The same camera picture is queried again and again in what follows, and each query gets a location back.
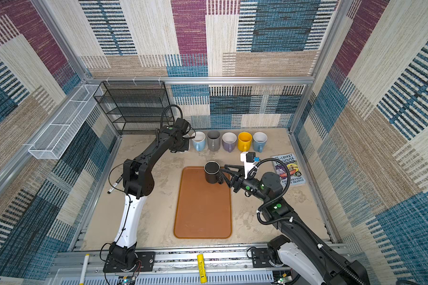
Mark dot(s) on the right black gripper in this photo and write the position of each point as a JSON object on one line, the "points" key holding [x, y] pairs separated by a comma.
{"points": [[237, 181]]}

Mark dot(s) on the grey mug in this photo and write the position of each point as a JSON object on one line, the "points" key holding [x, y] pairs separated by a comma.
{"points": [[214, 140]]}

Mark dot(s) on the light blue mug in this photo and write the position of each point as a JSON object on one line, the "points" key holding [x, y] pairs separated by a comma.
{"points": [[199, 141]]}

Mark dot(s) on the black mug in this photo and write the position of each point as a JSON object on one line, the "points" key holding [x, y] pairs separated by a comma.
{"points": [[212, 173]]}

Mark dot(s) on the yellow marker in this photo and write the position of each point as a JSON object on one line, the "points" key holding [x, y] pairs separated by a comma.
{"points": [[202, 270]]}

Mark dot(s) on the black wire shelf rack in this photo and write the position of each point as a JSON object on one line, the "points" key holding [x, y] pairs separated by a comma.
{"points": [[135, 107]]}

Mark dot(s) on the blue speckled mug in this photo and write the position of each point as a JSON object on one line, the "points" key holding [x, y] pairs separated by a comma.
{"points": [[259, 141]]}

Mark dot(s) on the brown plastic tray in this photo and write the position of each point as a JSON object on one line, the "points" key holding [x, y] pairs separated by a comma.
{"points": [[203, 209]]}

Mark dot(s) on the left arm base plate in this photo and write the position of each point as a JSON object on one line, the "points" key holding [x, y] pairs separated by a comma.
{"points": [[142, 262]]}

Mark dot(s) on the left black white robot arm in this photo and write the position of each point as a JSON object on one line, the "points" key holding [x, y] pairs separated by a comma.
{"points": [[138, 183]]}

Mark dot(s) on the white marker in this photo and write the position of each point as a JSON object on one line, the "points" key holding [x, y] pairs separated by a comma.
{"points": [[84, 269]]}

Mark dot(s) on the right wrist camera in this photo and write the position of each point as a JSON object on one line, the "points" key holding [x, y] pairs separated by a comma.
{"points": [[250, 161]]}

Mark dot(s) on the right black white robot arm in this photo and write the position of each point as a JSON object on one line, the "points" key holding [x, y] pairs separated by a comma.
{"points": [[298, 247]]}

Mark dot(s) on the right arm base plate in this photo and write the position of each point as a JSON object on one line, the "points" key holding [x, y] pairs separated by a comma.
{"points": [[261, 257]]}

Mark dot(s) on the white mesh basket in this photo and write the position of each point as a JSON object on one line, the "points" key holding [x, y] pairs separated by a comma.
{"points": [[58, 135]]}

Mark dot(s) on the black marker pen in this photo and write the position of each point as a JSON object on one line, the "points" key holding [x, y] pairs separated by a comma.
{"points": [[115, 186]]}

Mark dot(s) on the yellow mug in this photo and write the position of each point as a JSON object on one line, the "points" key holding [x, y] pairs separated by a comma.
{"points": [[244, 141]]}

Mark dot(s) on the colourful magazine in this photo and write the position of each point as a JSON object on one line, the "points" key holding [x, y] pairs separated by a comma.
{"points": [[296, 176]]}

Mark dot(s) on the purple mug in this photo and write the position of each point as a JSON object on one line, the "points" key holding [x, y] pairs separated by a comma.
{"points": [[229, 141]]}

